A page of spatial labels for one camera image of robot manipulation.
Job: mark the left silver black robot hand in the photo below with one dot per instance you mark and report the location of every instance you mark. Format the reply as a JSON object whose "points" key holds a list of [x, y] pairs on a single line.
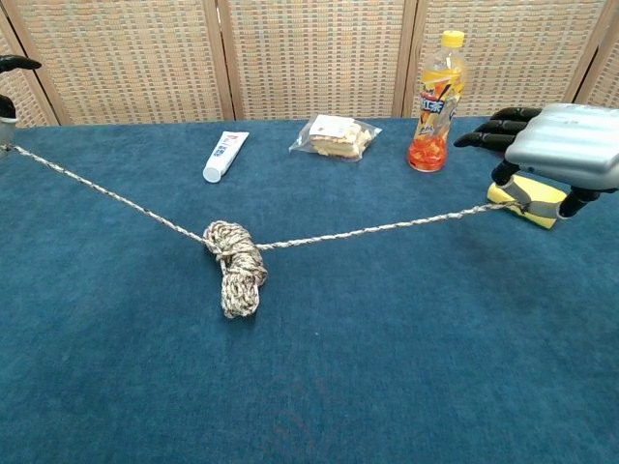
{"points": [[7, 125]]}

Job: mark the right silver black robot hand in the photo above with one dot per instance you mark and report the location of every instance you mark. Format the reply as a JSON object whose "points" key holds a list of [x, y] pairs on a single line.
{"points": [[566, 140]]}

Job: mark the woven rattan screen panel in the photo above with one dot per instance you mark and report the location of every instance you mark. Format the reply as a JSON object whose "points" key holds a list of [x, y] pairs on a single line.
{"points": [[31, 96], [314, 58], [522, 48], [607, 82], [126, 63]]}

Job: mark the yellow sponge block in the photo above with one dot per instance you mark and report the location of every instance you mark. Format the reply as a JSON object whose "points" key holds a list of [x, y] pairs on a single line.
{"points": [[537, 189]]}

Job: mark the orange drink bottle yellow cap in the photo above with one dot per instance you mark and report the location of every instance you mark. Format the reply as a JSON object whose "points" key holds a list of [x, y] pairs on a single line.
{"points": [[435, 121]]}

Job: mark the white toothpaste tube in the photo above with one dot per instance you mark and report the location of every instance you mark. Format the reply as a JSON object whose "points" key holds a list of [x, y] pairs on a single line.
{"points": [[223, 154]]}

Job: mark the clear bag of biscuits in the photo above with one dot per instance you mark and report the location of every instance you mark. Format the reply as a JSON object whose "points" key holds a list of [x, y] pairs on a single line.
{"points": [[338, 140]]}

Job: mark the blue carpet table cover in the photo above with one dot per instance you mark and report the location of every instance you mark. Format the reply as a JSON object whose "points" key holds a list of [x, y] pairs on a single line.
{"points": [[387, 338]]}

